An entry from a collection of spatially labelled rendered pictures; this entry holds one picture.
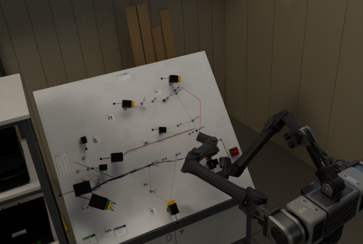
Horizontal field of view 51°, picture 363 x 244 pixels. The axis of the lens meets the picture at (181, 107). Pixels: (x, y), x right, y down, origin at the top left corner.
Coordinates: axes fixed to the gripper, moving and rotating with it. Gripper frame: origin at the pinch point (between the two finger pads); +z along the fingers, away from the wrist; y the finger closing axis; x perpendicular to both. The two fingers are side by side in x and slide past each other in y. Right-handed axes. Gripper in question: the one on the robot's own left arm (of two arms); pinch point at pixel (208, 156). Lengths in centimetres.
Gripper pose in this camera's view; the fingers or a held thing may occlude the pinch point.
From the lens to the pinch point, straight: 246.3
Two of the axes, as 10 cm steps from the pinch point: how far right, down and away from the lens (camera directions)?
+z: -1.1, 6.1, 7.9
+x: 4.8, 7.3, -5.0
